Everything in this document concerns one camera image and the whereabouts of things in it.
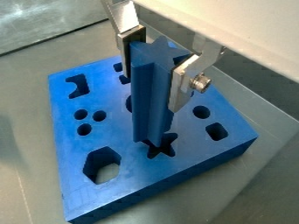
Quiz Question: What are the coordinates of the blue foam shape board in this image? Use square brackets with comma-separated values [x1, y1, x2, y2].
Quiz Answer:
[49, 57, 258, 224]

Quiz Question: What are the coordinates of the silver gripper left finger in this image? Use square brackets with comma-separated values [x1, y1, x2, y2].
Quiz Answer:
[101, 0, 146, 78]

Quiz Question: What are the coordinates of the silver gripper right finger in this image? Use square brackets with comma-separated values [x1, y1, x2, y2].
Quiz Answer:
[169, 33, 226, 113]

